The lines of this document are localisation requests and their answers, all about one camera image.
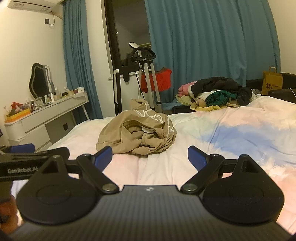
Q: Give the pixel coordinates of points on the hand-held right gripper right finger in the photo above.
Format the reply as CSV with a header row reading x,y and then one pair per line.
x,y
196,155

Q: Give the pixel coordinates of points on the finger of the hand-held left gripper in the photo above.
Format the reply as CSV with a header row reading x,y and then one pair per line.
x,y
23,147

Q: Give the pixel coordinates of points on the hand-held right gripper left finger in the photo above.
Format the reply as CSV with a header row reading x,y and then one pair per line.
x,y
104,155

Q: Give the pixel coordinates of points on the tan printed t-shirt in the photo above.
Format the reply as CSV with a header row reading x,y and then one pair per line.
x,y
120,136

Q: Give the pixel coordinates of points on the pile of clothes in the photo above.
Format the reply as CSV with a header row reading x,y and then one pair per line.
x,y
217,90

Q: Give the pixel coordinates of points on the person's left hand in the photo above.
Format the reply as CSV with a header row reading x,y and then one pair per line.
x,y
8,213

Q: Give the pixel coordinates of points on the white dressing table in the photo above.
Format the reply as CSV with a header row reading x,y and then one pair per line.
x,y
41,125

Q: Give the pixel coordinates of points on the yellow organizer tray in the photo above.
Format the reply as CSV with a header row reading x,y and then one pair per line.
x,y
18,114

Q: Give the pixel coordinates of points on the pastel tie-dye blanket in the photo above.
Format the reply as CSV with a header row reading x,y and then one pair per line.
x,y
231,139

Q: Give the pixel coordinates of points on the group of cosmetic bottles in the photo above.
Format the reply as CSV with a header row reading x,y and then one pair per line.
x,y
52,96

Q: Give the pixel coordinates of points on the wavy framed mirror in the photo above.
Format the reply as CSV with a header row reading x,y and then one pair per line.
x,y
39,81

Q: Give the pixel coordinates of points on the small white box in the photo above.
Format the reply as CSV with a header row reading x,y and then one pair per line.
x,y
79,90

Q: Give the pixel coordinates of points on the red cloth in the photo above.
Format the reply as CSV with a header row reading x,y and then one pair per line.
x,y
163,80

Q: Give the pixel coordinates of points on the silver exercise machine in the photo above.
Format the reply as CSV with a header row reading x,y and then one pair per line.
x,y
148,71

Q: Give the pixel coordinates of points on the narrow blue curtain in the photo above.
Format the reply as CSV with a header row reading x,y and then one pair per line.
x,y
78,58

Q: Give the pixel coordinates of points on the brown paper bag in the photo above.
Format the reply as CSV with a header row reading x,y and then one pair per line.
x,y
272,81

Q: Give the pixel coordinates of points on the black sofa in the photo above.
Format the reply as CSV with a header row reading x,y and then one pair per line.
x,y
286,92

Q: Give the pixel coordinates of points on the wide blue curtain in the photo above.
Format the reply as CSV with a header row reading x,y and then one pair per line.
x,y
208,41

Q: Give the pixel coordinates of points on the white air conditioner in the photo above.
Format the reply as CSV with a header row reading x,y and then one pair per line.
x,y
34,4

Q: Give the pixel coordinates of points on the black wall socket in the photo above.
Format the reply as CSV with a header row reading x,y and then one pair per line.
x,y
47,21

